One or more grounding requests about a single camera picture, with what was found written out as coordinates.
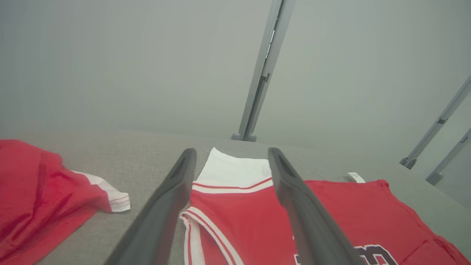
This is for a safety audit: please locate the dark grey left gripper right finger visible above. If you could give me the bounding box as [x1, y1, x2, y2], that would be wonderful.
[268, 147, 363, 265]

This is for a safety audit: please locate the grey partition post with feet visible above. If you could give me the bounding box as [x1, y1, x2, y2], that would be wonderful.
[231, 0, 295, 142]

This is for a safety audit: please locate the red shorts white trim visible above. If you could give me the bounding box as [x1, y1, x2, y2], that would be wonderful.
[0, 139, 131, 265]

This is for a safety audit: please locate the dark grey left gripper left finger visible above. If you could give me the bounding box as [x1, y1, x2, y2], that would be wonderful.
[105, 148, 197, 265]

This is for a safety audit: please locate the grey slanted partition post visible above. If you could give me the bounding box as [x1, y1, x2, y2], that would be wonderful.
[399, 75, 471, 170]

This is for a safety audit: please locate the red white basketball jersey top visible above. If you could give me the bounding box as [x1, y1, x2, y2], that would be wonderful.
[180, 147, 471, 265]

